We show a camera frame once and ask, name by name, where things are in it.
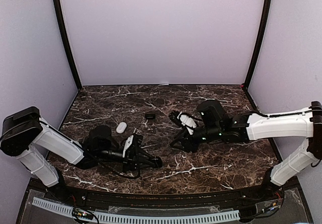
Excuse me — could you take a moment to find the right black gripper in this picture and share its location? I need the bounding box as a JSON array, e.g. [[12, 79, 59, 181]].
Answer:
[[170, 123, 222, 154]]

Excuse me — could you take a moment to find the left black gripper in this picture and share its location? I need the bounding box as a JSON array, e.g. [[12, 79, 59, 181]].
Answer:
[[96, 145, 155, 173]]

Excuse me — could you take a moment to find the white earbud charging case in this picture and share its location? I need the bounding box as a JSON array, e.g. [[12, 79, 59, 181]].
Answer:
[[116, 122, 127, 134]]

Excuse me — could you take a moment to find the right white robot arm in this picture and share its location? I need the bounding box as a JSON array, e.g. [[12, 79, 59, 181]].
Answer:
[[169, 100, 321, 201]]

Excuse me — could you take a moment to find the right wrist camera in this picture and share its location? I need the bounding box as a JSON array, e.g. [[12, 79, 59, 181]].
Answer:
[[169, 111, 197, 135]]

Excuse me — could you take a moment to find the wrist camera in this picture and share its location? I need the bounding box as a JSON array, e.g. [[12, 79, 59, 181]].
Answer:
[[122, 133, 143, 158], [169, 111, 197, 135]]

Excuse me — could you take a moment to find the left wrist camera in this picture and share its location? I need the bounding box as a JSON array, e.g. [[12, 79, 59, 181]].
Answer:
[[122, 133, 143, 158]]

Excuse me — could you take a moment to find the white slotted cable duct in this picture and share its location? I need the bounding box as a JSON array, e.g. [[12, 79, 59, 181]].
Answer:
[[31, 197, 240, 223]]

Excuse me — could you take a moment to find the black front rail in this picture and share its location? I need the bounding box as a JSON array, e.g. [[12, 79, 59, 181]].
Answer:
[[67, 185, 260, 208]]

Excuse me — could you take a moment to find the right black frame post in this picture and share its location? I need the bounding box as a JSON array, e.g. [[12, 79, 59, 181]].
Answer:
[[243, 0, 271, 91]]

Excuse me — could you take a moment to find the black frame post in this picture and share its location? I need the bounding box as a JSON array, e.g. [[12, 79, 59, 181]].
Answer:
[[243, 0, 271, 91], [53, 0, 83, 91]]

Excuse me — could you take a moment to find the left black frame post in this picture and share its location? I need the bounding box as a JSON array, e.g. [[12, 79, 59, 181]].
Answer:
[[53, 0, 83, 91]]

